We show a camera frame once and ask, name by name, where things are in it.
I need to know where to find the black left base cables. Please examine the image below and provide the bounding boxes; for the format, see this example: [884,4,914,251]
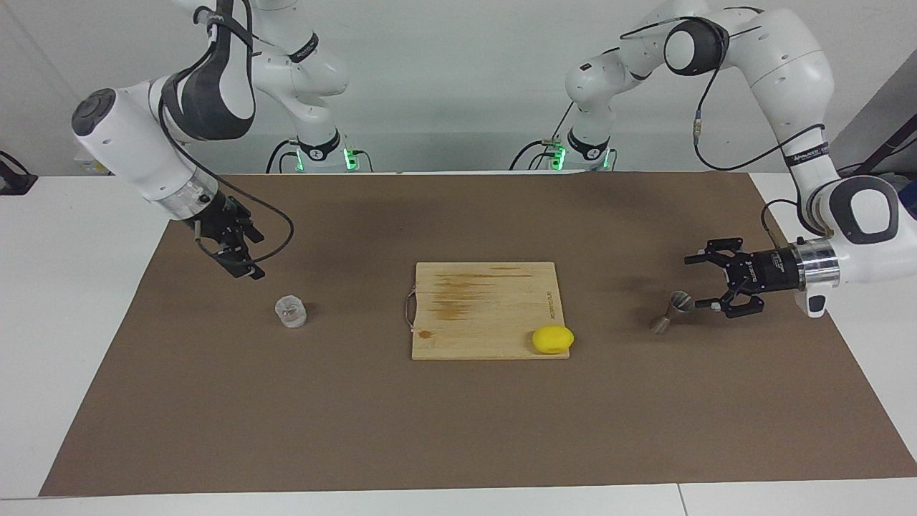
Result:
[510,100,574,171]

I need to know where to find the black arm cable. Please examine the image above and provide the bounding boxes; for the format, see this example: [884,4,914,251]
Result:
[622,7,835,248]
[156,0,295,266]

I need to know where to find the small clear glass cup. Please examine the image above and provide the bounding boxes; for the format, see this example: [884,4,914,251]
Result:
[275,295,308,329]

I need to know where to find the black right base cables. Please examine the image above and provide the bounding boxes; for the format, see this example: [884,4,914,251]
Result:
[267,138,302,174]

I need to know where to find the bamboo cutting board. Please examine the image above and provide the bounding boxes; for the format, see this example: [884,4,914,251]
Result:
[403,262,572,361]

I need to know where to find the black base cables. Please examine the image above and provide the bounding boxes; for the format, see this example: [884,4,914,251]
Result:
[267,138,302,174]
[510,100,574,171]

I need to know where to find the black clamp mount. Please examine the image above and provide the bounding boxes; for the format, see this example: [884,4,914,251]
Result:
[0,150,38,196]

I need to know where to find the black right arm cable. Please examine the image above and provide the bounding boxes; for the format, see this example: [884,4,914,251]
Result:
[156,0,295,266]

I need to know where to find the steel double jigger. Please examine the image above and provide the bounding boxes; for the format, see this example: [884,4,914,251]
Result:
[650,290,694,336]

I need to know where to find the black stand pole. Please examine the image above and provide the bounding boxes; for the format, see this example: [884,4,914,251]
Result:
[838,115,917,180]

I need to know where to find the brown table mat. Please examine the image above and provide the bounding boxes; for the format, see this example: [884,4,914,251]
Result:
[39,172,917,497]

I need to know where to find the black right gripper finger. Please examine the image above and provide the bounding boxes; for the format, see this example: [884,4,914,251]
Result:
[213,244,266,280]
[233,208,264,243]

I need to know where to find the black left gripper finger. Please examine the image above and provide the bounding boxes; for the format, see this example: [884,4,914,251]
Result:
[684,239,746,267]
[693,285,764,318]

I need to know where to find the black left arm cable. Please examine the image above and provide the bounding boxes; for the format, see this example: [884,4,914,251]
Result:
[622,7,835,248]

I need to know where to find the yellow lemon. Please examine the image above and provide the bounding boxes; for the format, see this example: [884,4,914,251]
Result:
[532,325,575,355]

